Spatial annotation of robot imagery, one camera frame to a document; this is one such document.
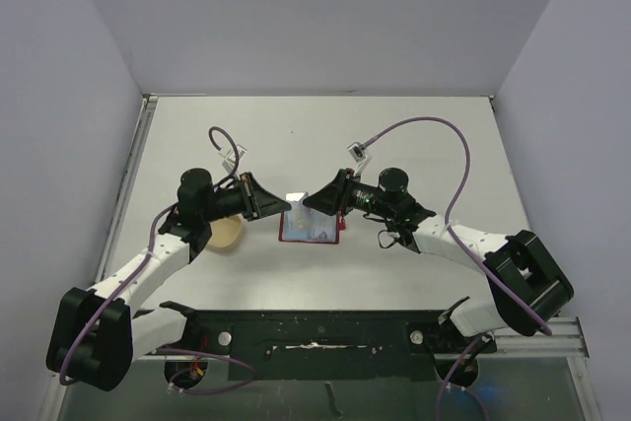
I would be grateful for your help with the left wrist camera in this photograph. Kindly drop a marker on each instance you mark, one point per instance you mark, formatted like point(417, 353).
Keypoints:
point(232, 157)

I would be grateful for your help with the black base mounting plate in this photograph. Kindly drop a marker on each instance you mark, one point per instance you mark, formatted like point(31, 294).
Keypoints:
point(324, 345)

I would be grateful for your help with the aluminium rail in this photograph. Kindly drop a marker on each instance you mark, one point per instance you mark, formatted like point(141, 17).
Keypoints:
point(566, 341)
point(125, 189)

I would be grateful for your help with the red leather card holder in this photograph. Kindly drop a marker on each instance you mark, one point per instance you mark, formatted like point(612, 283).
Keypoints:
point(312, 213)

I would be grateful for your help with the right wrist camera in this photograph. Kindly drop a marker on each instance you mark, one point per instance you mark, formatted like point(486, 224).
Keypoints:
point(359, 153)

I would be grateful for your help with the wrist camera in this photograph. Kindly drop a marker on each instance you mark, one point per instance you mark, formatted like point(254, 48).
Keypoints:
point(359, 153)
point(232, 157)

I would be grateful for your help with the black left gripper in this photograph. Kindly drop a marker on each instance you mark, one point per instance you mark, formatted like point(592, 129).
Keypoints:
point(256, 201)

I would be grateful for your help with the silver VIP card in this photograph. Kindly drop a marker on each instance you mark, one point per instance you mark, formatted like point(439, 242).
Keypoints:
point(296, 225)
point(296, 197)
point(325, 229)

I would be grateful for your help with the aluminium left rail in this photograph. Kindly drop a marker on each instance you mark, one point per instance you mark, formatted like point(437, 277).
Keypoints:
point(125, 189)

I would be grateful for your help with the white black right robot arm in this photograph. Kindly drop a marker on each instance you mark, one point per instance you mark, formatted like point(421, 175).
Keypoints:
point(527, 285)

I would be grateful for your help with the beige oval tray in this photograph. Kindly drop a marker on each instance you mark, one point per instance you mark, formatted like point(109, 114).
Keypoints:
point(226, 234)

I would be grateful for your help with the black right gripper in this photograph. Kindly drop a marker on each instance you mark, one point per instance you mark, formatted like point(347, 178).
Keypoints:
point(347, 193)

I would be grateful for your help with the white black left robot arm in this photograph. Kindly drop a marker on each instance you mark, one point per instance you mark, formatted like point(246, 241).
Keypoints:
point(97, 332)

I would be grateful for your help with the aluminium front rail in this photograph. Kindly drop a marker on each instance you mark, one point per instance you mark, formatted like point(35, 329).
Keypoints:
point(566, 341)

